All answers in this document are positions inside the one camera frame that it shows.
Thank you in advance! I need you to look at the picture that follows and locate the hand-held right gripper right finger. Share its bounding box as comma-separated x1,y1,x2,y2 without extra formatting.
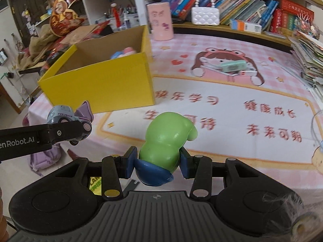
178,147,268,201

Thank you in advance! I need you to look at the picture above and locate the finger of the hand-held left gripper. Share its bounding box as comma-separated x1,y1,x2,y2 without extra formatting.
48,120,93,146

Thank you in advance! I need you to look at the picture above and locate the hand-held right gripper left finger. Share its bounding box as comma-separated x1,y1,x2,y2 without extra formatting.
48,146,139,201

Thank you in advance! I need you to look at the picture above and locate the grey blue toy truck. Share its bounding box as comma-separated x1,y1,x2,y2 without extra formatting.
47,101,94,146

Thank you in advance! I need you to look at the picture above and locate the green blue rounded toy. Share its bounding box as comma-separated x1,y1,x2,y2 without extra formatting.
133,111,198,187

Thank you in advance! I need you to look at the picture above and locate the yellow cardboard box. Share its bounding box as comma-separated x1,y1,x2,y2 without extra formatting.
38,25,155,114

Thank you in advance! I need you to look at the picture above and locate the purple backpack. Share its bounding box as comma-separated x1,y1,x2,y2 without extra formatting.
30,144,62,175

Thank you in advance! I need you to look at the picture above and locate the yellow green packet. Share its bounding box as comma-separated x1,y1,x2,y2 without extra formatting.
89,176,103,196

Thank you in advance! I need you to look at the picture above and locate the pink cartoon desk mat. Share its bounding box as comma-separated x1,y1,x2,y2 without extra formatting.
28,31,323,189

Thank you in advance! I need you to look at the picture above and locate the brown towel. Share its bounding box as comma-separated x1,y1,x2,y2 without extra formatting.
16,24,61,68

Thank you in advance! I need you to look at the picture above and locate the brown cardboard sheet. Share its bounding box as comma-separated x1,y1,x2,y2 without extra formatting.
59,25,101,46

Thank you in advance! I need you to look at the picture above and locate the red paper packet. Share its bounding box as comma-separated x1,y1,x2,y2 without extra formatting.
92,21,113,35

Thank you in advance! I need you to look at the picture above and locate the mint green plastic item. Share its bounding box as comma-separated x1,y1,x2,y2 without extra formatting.
221,59,246,73

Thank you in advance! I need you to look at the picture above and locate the gold red figure decoration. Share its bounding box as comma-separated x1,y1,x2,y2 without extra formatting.
48,0,85,38

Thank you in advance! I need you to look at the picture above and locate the red dressed doll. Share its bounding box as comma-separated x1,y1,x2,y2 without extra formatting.
110,3,121,29

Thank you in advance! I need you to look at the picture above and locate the white shelf cubby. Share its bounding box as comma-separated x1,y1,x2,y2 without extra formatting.
68,0,144,34

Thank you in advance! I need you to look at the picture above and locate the bunch of pens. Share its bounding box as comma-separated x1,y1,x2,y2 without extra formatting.
103,0,138,28

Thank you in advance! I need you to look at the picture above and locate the dark wooden door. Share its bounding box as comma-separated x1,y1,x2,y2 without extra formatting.
5,0,48,48

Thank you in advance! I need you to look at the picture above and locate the wooden bookshelf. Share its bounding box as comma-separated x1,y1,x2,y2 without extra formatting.
131,0,323,54

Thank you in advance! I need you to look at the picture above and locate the pink cylinder container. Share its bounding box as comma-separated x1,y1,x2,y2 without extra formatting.
146,2,174,41

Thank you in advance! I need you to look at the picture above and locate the white orange blue carton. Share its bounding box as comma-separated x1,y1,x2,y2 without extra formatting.
230,19,262,34

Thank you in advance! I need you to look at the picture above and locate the stack of paper booklets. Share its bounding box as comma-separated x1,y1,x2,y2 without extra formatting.
288,30,323,89

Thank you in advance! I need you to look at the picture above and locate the red blue thick dictionary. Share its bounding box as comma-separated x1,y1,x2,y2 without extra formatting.
270,9,298,34

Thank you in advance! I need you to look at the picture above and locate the colourful paper ornament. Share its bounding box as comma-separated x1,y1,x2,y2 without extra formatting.
294,13,320,42

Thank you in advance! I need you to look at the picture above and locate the large red boxed dictionary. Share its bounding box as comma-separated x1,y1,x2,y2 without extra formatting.
280,0,315,21

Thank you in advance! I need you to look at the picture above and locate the white quilted pearl-handle handbag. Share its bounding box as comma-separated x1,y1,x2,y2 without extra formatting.
191,0,220,26

